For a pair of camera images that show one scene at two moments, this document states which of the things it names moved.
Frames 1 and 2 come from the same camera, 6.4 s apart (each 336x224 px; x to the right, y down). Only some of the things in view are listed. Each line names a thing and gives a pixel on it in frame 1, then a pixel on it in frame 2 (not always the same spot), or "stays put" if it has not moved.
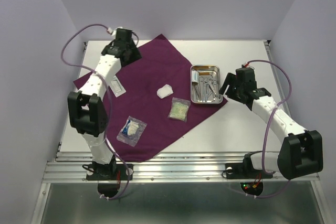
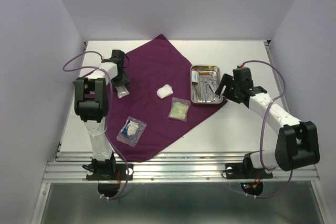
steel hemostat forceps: x=203 y=83 stays put
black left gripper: x=137 y=55 -> x=124 y=81
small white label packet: x=195 y=76 stays put
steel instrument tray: x=205 y=84 stays put
